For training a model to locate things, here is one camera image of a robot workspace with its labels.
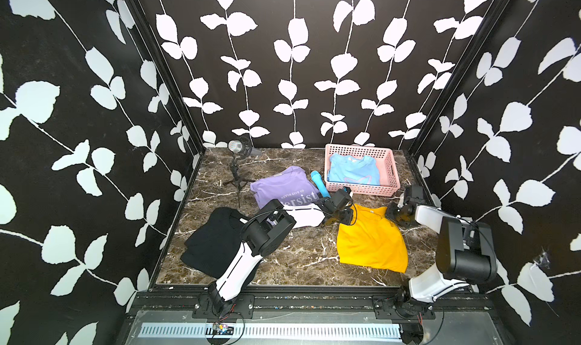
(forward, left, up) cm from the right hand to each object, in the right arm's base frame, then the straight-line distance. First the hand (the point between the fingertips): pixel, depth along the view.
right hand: (386, 209), depth 97 cm
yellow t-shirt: (-14, +8, -1) cm, 16 cm away
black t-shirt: (-14, +71, 0) cm, 73 cm away
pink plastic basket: (+16, -6, 0) cm, 17 cm away
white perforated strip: (-44, +47, -1) cm, 64 cm away
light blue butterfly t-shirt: (+22, +7, 0) cm, 23 cm away
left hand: (-2, +14, +1) cm, 14 cm away
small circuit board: (-44, +62, -1) cm, 76 cm away
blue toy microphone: (+15, +30, +2) cm, 33 cm away
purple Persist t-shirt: (+11, +43, 0) cm, 44 cm away
